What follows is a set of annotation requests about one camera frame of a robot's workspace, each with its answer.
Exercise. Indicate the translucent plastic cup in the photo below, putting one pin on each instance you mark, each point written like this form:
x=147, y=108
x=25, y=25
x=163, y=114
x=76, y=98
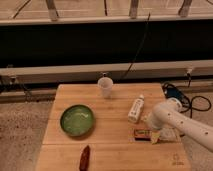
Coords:
x=105, y=85

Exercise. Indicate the dark brown eraser block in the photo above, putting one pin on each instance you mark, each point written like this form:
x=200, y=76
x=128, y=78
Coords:
x=142, y=134

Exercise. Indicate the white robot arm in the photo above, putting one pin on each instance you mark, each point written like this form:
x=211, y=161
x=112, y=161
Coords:
x=168, y=112

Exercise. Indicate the green ceramic bowl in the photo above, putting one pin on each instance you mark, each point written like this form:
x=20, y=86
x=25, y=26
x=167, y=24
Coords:
x=77, y=120

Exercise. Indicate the translucent yellowish gripper finger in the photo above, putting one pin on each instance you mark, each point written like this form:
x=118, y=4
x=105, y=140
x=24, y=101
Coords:
x=154, y=136

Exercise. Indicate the white plastic bottle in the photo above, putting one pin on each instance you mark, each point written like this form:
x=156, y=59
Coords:
x=135, y=111

